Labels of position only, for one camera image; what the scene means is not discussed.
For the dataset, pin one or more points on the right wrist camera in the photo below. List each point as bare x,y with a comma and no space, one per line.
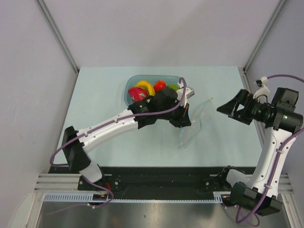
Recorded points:
262,87

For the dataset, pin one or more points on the aluminium frame post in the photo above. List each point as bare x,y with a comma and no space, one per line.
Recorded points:
265,33
57,34

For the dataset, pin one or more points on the red tomato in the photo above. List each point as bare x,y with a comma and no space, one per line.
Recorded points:
159,85

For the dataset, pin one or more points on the clear zip top bag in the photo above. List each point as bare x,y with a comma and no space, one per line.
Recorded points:
199,117

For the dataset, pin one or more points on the green star fruit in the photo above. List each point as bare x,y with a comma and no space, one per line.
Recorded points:
175,87

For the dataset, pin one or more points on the pink dragon fruit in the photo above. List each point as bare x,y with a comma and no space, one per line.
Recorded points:
137,94

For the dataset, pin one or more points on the blue plastic food tub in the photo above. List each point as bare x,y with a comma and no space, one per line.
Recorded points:
152,79

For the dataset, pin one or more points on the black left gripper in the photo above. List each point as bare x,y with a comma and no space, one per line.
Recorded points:
183,119

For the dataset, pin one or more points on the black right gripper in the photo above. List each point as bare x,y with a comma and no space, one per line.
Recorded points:
243,97

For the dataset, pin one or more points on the white slotted cable duct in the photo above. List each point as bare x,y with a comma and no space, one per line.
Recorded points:
210,198

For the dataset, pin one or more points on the yellow banana bunch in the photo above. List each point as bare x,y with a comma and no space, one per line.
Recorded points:
146,86

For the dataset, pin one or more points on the left aluminium frame post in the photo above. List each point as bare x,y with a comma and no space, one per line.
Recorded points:
57,34

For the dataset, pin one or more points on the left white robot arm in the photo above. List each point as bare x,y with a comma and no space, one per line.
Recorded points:
166,104

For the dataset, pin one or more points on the right aluminium frame post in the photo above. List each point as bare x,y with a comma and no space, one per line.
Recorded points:
265,33

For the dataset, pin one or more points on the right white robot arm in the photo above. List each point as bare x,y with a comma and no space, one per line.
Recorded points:
258,194

